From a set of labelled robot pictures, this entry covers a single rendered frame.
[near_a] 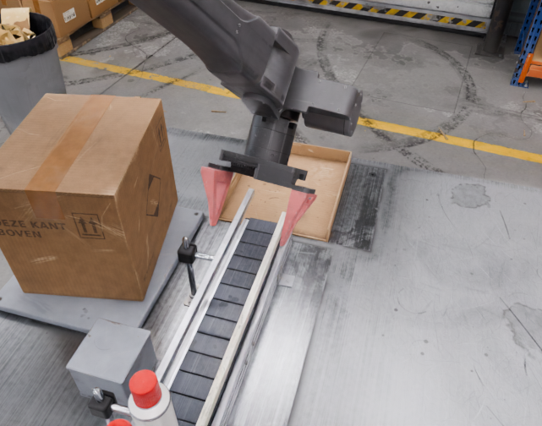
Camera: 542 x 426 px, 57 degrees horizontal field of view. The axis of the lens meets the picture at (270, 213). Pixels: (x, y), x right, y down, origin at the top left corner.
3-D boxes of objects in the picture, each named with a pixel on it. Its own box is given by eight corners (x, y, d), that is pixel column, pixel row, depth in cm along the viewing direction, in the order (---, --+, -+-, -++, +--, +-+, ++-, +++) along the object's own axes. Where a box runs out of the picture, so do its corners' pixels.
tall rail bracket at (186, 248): (219, 308, 98) (212, 249, 87) (184, 299, 99) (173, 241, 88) (225, 295, 100) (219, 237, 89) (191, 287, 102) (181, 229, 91)
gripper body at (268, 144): (293, 182, 60) (309, 122, 59) (216, 163, 62) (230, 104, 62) (304, 184, 66) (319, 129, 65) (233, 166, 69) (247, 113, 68)
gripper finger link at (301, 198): (292, 253, 60) (311, 177, 59) (237, 237, 62) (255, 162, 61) (303, 248, 66) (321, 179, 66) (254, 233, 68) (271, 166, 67)
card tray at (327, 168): (327, 242, 111) (329, 229, 108) (216, 220, 116) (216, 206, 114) (350, 163, 132) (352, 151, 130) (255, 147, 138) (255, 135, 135)
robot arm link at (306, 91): (260, 23, 56) (237, 95, 55) (362, 40, 52) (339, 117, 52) (283, 70, 67) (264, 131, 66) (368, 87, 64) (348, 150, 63)
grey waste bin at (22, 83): (48, 161, 271) (8, 52, 230) (-13, 144, 283) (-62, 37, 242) (97, 122, 300) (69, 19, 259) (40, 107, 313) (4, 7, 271)
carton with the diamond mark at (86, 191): (143, 302, 96) (113, 194, 78) (23, 293, 98) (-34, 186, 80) (178, 199, 119) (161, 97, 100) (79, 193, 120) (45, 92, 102)
